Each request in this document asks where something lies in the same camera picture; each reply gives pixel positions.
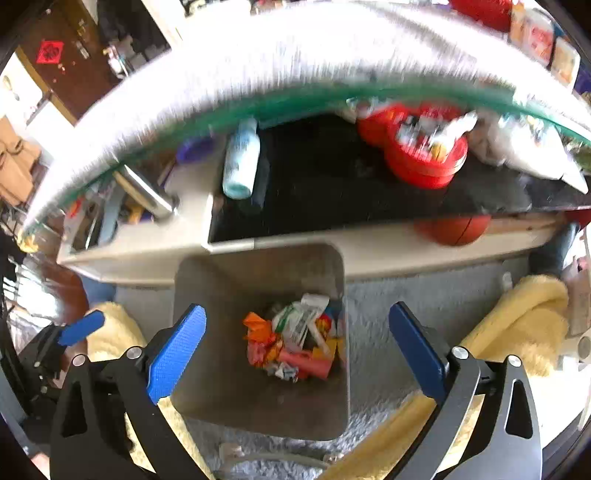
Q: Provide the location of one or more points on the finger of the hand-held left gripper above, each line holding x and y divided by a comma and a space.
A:
81, 328

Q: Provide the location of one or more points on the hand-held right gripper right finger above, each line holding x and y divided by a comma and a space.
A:
418, 355

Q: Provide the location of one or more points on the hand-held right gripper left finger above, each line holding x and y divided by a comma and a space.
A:
178, 355

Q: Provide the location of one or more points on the grey square bin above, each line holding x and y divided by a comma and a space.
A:
221, 286

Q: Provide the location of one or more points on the yellow fleece cloth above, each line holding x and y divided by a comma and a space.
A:
526, 318
113, 323

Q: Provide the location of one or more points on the blue cloth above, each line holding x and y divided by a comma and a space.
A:
99, 288

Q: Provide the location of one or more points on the pink orange wrapper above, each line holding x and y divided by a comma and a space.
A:
258, 355

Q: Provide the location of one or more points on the white glass coffee table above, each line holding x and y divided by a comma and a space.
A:
138, 265

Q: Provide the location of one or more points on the red wrapper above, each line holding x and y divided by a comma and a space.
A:
327, 325

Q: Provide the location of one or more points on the crumpled printed paper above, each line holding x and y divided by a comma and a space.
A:
282, 371

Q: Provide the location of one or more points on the white plastic object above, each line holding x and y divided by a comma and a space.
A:
235, 450

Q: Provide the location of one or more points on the white green wrapper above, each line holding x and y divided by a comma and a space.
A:
295, 323

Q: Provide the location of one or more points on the orange basketball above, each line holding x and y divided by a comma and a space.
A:
455, 230

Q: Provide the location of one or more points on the metal table leg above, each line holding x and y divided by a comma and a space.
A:
147, 194

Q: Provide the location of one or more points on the black boot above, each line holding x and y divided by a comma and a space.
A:
556, 249

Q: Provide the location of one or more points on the beige coat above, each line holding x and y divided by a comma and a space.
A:
16, 161

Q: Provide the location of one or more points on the red cartoon tin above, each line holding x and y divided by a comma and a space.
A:
415, 170

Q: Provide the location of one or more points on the white spray bottle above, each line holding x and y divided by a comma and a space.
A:
241, 161

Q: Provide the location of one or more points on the white wrapper on tin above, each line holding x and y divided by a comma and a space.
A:
455, 129

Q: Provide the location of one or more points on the clear plastic bag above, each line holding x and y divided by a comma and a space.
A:
531, 152

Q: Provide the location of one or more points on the brown door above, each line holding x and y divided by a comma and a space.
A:
74, 78

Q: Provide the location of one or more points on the red door decoration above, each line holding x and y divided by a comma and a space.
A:
50, 52

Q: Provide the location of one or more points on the yellow white snack packet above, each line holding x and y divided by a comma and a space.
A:
565, 60

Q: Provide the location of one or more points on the grey fuzzy table cloth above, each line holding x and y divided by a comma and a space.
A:
300, 46

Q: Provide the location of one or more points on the orange white snack packet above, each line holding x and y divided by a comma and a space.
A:
533, 30

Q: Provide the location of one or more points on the red box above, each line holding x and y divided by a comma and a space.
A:
480, 11

